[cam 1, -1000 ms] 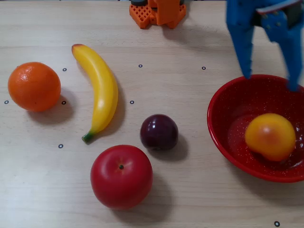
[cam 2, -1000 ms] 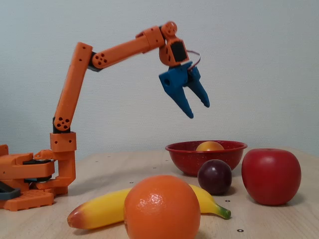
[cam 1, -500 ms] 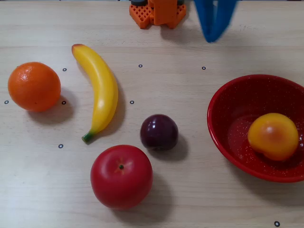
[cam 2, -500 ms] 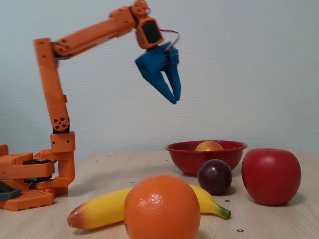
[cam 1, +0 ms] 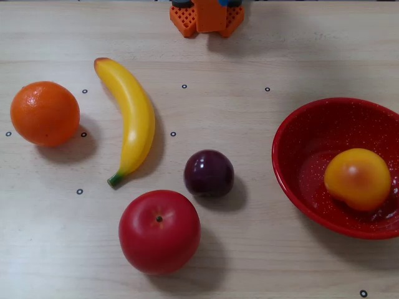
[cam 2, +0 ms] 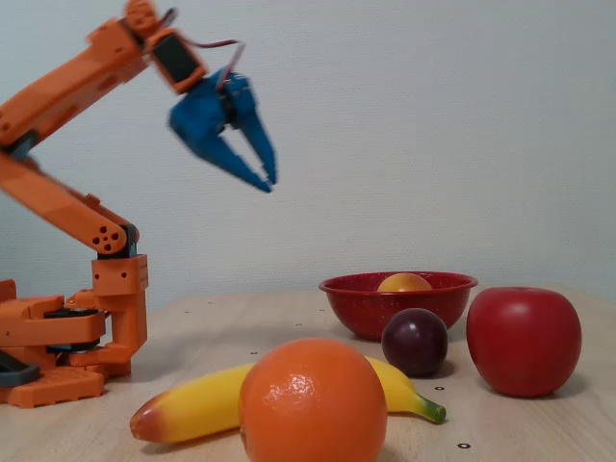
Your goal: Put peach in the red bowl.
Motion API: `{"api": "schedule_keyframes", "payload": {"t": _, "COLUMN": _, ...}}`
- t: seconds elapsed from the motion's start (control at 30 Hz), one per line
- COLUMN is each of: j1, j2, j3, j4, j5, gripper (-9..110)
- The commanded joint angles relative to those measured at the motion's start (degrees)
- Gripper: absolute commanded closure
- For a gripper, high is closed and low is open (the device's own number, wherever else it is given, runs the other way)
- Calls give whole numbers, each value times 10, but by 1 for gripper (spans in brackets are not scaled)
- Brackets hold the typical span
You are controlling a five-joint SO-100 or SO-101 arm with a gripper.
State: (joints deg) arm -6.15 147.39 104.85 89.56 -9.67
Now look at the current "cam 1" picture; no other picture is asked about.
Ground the yellow orange peach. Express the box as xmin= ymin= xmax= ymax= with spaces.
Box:
xmin=324 ymin=148 xmax=392 ymax=212

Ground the dark purple plum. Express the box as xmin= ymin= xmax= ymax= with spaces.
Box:
xmin=183 ymin=149 xmax=235 ymax=199

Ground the orange fruit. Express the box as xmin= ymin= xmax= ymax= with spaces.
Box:
xmin=9 ymin=80 xmax=81 ymax=148

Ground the red speckled bowl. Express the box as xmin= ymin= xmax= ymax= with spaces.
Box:
xmin=271 ymin=97 xmax=399 ymax=240

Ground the orange robot base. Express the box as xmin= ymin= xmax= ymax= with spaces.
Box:
xmin=169 ymin=4 xmax=246 ymax=39

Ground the yellow banana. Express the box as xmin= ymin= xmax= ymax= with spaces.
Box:
xmin=94 ymin=57 xmax=156 ymax=188

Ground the red apple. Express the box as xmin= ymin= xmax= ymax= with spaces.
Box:
xmin=118 ymin=189 xmax=202 ymax=275

